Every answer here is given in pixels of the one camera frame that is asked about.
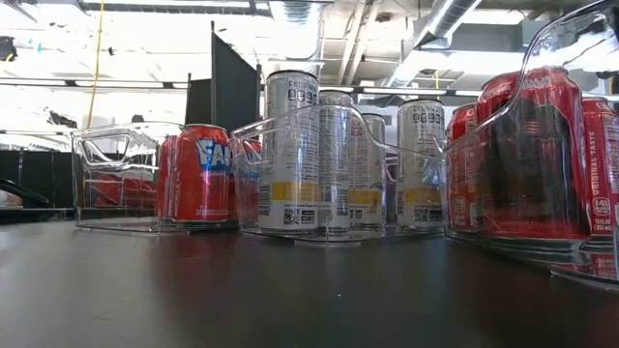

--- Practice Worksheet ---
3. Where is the black curved cable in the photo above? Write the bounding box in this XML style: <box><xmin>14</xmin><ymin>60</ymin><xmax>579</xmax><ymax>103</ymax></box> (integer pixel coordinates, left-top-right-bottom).
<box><xmin>0</xmin><ymin>177</ymin><xmax>50</xmax><ymax>210</ymax></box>

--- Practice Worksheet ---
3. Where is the silver ventilation duct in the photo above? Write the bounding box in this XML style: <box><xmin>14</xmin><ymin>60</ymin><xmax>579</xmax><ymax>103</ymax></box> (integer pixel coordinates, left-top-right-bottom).
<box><xmin>386</xmin><ymin>0</ymin><xmax>485</xmax><ymax>88</ymax></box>

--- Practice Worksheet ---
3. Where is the yellow hanging cord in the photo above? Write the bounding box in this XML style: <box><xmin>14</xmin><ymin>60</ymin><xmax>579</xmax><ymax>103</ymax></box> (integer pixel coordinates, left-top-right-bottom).
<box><xmin>85</xmin><ymin>0</ymin><xmax>106</xmax><ymax>130</ymax></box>

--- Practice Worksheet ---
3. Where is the clear plastic storage bin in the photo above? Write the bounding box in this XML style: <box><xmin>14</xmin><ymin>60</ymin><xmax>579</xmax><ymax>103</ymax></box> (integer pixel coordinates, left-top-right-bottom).
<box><xmin>442</xmin><ymin>0</ymin><xmax>619</xmax><ymax>291</ymax></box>
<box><xmin>71</xmin><ymin>121</ymin><xmax>241</xmax><ymax>234</ymax></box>
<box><xmin>230</xmin><ymin>104</ymin><xmax>459</xmax><ymax>245</ymax></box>

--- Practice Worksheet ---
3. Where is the red Coca-Cola soda can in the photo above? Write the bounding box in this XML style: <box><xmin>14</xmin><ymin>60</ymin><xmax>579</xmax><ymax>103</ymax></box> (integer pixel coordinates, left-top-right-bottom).
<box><xmin>447</xmin><ymin>102</ymin><xmax>481</xmax><ymax>233</ymax></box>

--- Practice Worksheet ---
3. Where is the black ceiling-mounted device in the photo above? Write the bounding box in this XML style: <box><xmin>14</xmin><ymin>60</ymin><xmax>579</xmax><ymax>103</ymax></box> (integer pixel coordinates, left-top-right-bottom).
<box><xmin>0</xmin><ymin>36</ymin><xmax>19</xmax><ymax>63</ymax></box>

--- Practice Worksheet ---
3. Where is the black low partition wall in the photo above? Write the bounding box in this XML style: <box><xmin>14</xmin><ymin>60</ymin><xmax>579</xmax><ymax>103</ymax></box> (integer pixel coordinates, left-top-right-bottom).
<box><xmin>0</xmin><ymin>149</ymin><xmax>74</xmax><ymax>210</ymax></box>

